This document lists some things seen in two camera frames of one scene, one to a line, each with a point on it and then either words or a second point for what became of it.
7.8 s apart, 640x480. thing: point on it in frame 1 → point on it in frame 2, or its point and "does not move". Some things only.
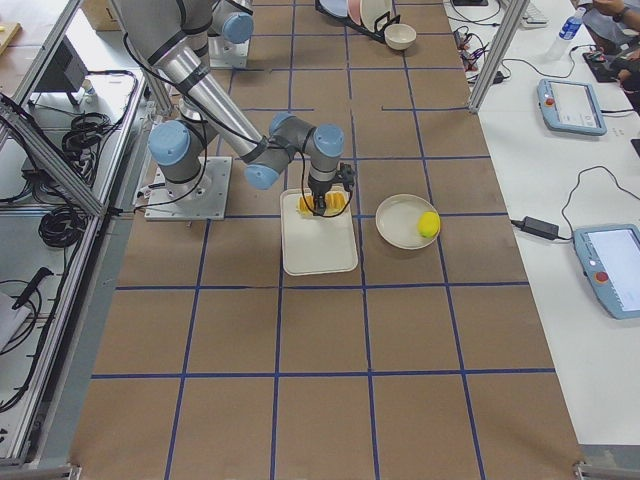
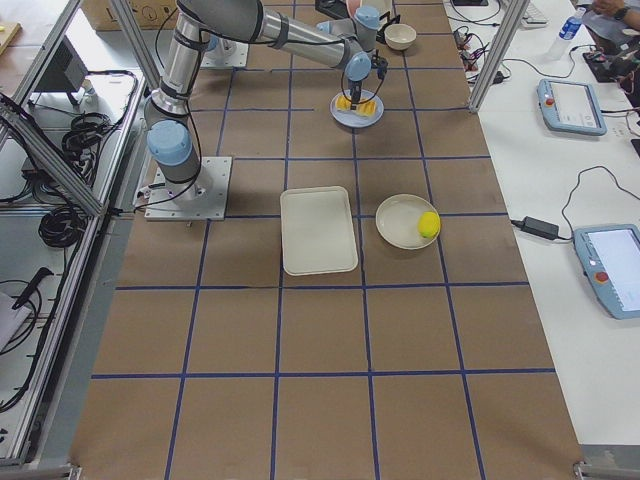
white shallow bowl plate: (397, 221) does not move
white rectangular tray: (314, 243) does not move
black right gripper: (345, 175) → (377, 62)
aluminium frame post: (509, 20) does not move
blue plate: (337, 7) → (353, 119)
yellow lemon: (429, 224) does not move
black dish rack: (382, 24) does not move
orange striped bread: (334, 201) → (365, 107)
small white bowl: (399, 36) does not move
